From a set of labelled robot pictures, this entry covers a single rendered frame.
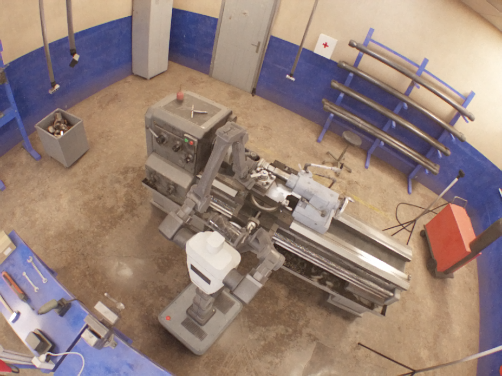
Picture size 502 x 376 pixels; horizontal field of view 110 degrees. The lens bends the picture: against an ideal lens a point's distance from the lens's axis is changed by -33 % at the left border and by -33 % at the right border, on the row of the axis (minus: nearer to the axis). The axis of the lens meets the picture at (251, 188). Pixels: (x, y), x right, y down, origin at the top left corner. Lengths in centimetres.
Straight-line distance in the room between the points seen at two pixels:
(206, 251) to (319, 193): 128
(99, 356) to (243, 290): 112
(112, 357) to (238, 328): 135
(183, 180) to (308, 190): 111
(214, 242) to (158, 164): 159
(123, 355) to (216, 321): 98
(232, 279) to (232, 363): 161
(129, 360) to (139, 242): 156
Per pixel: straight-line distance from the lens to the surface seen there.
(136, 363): 179
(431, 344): 401
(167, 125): 226
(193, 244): 113
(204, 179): 118
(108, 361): 183
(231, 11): 534
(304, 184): 216
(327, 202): 217
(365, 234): 263
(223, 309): 244
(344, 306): 314
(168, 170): 248
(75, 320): 194
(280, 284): 293
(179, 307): 242
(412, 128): 475
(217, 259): 111
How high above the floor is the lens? 262
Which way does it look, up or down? 48 degrees down
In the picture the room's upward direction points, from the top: 19 degrees clockwise
